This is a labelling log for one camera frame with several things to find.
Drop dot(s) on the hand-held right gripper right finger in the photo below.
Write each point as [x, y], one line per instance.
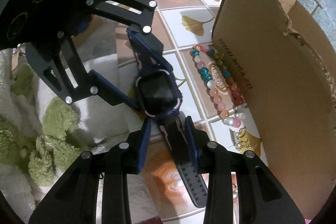
[193, 142]

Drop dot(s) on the cardboard box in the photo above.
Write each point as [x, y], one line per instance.
[275, 69]

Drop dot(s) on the green white fleece clothing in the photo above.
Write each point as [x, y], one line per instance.
[52, 119]

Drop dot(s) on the small silver clip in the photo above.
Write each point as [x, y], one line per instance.
[232, 136]

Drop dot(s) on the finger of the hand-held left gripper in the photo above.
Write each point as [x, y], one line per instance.
[151, 41]
[110, 87]

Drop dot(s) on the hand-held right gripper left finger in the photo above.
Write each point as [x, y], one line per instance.
[143, 146]

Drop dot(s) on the dark blue smart watch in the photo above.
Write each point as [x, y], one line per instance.
[157, 92]

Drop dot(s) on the gold rings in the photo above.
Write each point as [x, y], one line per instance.
[242, 133]

